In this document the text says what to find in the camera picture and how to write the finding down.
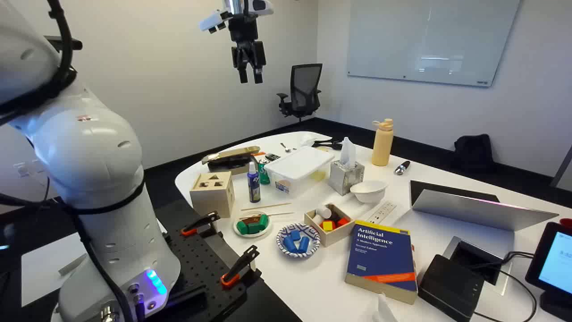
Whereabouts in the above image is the wall whiteboard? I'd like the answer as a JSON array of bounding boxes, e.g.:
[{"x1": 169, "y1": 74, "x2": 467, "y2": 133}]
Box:
[{"x1": 348, "y1": 0, "x2": 523, "y2": 88}]

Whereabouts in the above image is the black power adapter box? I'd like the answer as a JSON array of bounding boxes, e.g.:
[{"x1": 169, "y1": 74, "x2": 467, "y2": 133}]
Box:
[{"x1": 419, "y1": 255, "x2": 485, "y2": 322}]

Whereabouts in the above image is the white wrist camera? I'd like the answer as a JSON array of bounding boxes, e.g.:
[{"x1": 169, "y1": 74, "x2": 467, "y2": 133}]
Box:
[{"x1": 201, "y1": 11, "x2": 231, "y2": 33}]

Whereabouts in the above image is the black backpack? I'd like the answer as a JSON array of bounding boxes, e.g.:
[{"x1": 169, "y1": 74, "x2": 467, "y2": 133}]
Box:
[{"x1": 455, "y1": 135, "x2": 494, "y2": 174}]

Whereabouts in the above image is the green cylinder block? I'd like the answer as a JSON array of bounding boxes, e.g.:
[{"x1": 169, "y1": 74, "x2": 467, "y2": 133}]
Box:
[
  {"x1": 258, "y1": 215, "x2": 271, "y2": 230},
  {"x1": 237, "y1": 222, "x2": 247, "y2": 235}
]

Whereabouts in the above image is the black stapler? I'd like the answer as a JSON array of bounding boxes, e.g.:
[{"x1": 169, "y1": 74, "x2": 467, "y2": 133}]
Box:
[{"x1": 312, "y1": 140, "x2": 342, "y2": 151}]

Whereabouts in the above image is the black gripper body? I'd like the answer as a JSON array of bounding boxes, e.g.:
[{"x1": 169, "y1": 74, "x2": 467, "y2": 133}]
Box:
[{"x1": 230, "y1": 15, "x2": 258, "y2": 47}]

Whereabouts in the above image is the white plastic storage box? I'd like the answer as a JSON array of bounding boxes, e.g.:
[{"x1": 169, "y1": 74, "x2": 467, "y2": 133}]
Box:
[{"x1": 267, "y1": 147, "x2": 335, "y2": 197}]

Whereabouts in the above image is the black perforated mounting board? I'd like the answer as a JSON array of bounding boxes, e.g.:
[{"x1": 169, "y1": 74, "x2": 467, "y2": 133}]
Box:
[{"x1": 147, "y1": 201, "x2": 301, "y2": 322}]

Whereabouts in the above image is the white paper plate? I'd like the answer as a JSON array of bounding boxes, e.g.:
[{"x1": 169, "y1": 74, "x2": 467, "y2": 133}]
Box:
[{"x1": 233, "y1": 214, "x2": 272, "y2": 239}]

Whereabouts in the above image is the green cube block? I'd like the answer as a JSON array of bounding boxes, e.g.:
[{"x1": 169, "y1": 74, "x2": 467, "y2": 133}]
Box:
[{"x1": 246, "y1": 219, "x2": 262, "y2": 235}]

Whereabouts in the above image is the blue artificial intelligence textbook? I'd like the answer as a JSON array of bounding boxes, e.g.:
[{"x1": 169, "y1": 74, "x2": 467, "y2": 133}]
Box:
[{"x1": 346, "y1": 221, "x2": 419, "y2": 305}]

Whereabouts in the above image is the yellow wooden block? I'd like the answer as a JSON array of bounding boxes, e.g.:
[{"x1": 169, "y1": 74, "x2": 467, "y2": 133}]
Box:
[{"x1": 323, "y1": 221, "x2": 335, "y2": 233}]

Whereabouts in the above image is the grey tissue box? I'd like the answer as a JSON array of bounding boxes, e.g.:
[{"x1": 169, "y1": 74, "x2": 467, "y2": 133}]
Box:
[{"x1": 330, "y1": 138, "x2": 365, "y2": 196}]

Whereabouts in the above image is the black orange clamp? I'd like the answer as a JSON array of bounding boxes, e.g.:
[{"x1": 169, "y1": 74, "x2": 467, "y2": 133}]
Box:
[
  {"x1": 219, "y1": 246, "x2": 262, "y2": 290},
  {"x1": 180, "y1": 212, "x2": 221, "y2": 239}
]

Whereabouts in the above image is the black marker pen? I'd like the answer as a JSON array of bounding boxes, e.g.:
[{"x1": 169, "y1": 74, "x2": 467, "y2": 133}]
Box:
[{"x1": 394, "y1": 160, "x2": 412, "y2": 176}]

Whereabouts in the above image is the brown brush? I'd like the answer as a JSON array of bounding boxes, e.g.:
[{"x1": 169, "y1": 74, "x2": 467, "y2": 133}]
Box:
[{"x1": 203, "y1": 147, "x2": 260, "y2": 174}]

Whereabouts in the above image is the tan water bottle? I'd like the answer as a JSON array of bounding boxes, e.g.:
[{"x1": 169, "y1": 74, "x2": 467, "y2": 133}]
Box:
[{"x1": 373, "y1": 119, "x2": 394, "y2": 167}]

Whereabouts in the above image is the small wooden tray box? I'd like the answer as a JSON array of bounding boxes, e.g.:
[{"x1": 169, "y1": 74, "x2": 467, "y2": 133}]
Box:
[{"x1": 305, "y1": 205, "x2": 355, "y2": 247}]

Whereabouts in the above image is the blue triangle block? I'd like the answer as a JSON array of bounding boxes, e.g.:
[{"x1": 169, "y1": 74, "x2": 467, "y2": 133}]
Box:
[{"x1": 289, "y1": 231, "x2": 303, "y2": 240}]

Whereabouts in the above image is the silver laptop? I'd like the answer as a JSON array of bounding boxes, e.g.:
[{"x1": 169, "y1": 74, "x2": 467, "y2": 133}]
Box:
[{"x1": 410, "y1": 181, "x2": 557, "y2": 231}]

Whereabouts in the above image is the wooden shape sorter toy box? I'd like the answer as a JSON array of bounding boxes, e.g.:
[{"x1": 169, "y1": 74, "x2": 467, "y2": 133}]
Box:
[{"x1": 190, "y1": 172, "x2": 235, "y2": 219}]

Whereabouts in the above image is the blue cylinder block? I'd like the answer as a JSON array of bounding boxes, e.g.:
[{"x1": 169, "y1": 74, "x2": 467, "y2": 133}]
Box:
[
  {"x1": 285, "y1": 237, "x2": 299, "y2": 253},
  {"x1": 298, "y1": 237, "x2": 310, "y2": 255}
]

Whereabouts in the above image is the blue patterned paper plate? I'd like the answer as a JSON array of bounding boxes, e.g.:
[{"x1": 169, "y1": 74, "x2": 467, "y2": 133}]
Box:
[{"x1": 278, "y1": 224, "x2": 321, "y2": 260}]

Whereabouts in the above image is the tablet screen device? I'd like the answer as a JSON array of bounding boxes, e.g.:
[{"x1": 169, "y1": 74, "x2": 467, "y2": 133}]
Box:
[{"x1": 526, "y1": 222, "x2": 572, "y2": 322}]

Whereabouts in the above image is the white remote control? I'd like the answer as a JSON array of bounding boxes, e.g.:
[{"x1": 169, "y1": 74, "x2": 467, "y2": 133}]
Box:
[{"x1": 371, "y1": 203, "x2": 398, "y2": 224}]

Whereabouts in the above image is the wooden chopstick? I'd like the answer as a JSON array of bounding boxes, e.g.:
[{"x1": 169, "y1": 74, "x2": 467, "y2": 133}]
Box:
[
  {"x1": 240, "y1": 203, "x2": 292, "y2": 214},
  {"x1": 247, "y1": 212, "x2": 294, "y2": 217}
]

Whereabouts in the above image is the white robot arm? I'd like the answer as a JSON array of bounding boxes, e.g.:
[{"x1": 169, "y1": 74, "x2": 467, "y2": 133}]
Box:
[{"x1": 0, "y1": 0, "x2": 181, "y2": 322}]

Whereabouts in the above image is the black office chair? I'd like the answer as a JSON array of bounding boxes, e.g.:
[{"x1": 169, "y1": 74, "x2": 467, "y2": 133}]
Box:
[{"x1": 280, "y1": 63, "x2": 323, "y2": 120}]

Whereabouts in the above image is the white ceramic bowl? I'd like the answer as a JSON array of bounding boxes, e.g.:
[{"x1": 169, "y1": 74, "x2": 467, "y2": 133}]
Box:
[{"x1": 351, "y1": 181, "x2": 387, "y2": 205}]

